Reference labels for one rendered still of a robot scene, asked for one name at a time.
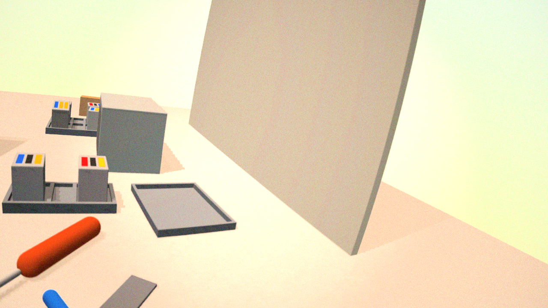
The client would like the grey flat bar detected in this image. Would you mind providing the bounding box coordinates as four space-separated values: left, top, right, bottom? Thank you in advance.
99 275 157 308

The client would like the beige flat board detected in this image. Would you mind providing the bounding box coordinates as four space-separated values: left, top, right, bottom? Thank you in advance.
189 0 426 256

